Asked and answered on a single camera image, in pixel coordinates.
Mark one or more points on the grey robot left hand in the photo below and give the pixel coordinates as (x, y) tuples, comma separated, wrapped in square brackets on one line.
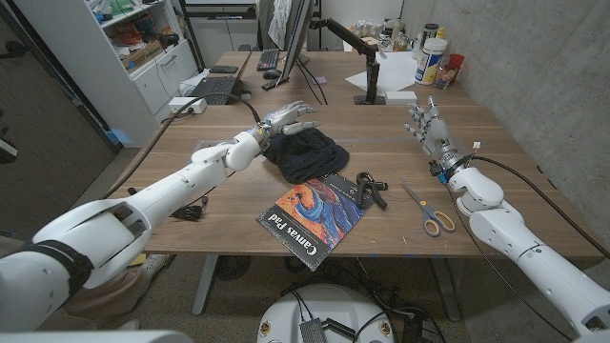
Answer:
[(286, 121)]

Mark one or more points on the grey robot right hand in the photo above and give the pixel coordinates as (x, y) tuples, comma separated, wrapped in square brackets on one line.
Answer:
[(436, 133)]

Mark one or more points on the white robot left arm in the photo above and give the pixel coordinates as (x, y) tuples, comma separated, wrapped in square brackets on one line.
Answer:
[(167, 190)]

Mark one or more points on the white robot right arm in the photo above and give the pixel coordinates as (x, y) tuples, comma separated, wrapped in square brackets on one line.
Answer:
[(505, 228)]

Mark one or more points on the black shorts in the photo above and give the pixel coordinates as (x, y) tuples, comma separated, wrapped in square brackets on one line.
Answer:
[(305, 157)]

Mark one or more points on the black grip trainer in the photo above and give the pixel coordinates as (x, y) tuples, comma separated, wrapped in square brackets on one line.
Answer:
[(364, 193)]

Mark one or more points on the Canvas Pad magazine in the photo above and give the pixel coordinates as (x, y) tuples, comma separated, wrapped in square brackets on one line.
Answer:
[(310, 214)]

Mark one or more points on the black remote control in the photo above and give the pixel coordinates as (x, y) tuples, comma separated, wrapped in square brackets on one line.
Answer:
[(274, 84)]

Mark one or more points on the black computer mouse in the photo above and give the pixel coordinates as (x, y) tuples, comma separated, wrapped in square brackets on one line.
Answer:
[(272, 74)]

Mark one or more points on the small white box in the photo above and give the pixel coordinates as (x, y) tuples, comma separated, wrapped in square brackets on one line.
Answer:
[(400, 97)]

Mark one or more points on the purple sticky note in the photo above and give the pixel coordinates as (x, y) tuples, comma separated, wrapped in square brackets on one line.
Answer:
[(319, 80)]

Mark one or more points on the clear plastic container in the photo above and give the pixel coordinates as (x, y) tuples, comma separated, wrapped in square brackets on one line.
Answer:
[(444, 76)]

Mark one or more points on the large white jar blue label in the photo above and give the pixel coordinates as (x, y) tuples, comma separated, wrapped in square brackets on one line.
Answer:
[(430, 62)]

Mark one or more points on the white paper sheet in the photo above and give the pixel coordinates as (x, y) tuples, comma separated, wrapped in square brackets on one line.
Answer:
[(393, 71)]

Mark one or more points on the black calculator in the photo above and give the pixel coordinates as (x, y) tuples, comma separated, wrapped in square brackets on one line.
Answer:
[(224, 69)]

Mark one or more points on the black computer monitor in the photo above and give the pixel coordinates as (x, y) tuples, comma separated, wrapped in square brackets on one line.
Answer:
[(295, 33)]

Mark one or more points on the white power box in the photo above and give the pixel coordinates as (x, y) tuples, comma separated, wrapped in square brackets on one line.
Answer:
[(188, 105)]

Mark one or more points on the white cloth on chair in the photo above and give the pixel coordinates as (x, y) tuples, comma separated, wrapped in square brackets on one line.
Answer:
[(281, 21)]

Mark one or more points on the yellow lid bottle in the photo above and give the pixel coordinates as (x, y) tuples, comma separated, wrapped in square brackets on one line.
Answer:
[(441, 33)]

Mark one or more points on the dark canister with lid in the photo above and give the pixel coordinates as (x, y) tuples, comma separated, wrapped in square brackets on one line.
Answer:
[(429, 33)]

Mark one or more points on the white plastic bottle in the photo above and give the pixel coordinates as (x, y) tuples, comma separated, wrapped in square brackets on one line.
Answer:
[(397, 29)]

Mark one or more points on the cardboard box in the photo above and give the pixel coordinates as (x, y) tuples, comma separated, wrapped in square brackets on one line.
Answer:
[(143, 56)]

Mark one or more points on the grey table leg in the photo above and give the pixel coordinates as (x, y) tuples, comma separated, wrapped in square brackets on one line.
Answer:
[(205, 286), (447, 290)]

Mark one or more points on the white shelf cabinet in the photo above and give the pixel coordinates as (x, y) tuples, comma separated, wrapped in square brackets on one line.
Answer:
[(124, 90)]

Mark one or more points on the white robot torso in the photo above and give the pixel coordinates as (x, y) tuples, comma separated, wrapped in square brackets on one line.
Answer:
[(329, 309)]

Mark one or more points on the person leg brown trousers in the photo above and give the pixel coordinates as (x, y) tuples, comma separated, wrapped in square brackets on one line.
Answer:
[(114, 295)]

